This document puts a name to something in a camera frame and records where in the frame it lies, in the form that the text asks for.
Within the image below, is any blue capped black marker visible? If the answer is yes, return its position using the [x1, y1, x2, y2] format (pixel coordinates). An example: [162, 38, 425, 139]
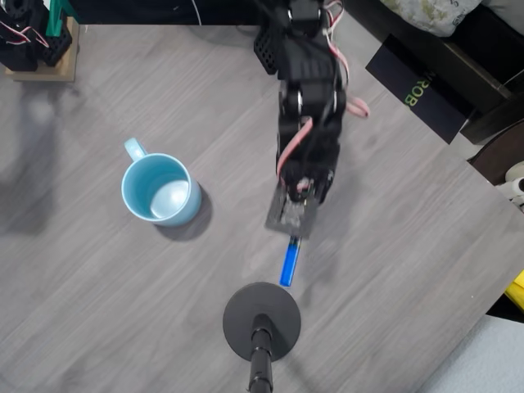
[278, 234, 305, 288]

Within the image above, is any light blue ceramic mug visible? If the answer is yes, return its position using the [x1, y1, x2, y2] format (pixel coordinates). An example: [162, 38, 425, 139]
[120, 137, 203, 228]

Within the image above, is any black box green lettering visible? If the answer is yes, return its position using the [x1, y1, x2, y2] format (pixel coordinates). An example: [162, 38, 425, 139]
[364, 33, 478, 145]

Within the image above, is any black round base stand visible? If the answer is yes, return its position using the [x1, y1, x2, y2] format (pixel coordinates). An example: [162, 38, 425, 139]
[222, 281, 302, 393]

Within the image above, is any dark brown round stool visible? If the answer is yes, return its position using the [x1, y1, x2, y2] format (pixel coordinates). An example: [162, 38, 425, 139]
[466, 118, 524, 187]

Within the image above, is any white rounded object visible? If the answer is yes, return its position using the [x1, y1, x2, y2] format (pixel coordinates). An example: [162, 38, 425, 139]
[495, 160, 524, 213]

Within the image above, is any camouflage patterned cushion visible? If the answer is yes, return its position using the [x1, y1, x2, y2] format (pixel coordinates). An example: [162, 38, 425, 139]
[378, 0, 485, 38]

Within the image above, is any yellow box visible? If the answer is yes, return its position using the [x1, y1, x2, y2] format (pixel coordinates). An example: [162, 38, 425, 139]
[503, 269, 524, 313]

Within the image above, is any pale grey fabric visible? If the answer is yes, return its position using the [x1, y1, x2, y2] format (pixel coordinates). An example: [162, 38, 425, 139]
[415, 313, 524, 393]

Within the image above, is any wooden base board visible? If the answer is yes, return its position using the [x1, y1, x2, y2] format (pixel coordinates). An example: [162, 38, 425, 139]
[4, 18, 79, 83]

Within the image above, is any green plastic clamp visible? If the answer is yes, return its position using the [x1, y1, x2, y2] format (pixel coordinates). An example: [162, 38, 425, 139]
[43, 0, 79, 38]

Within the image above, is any red white servo cable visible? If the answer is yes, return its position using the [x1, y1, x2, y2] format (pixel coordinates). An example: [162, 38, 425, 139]
[323, 0, 371, 120]
[275, 115, 315, 178]

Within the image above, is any black gripper camera mount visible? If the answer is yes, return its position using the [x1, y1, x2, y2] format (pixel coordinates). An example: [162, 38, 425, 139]
[264, 183, 321, 241]

